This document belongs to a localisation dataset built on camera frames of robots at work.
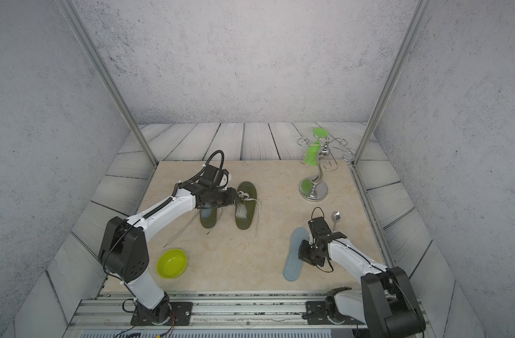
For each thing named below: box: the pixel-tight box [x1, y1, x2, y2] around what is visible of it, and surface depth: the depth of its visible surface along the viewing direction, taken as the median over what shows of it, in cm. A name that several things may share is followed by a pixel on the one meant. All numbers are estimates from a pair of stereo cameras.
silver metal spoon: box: [331, 210, 342, 233], surface depth 98 cm
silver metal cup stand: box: [296, 137, 355, 203], surface depth 107 cm
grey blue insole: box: [282, 226, 310, 283], surface depth 87 cm
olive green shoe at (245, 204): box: [234, 180, 261, 231], surface depth 100 cm
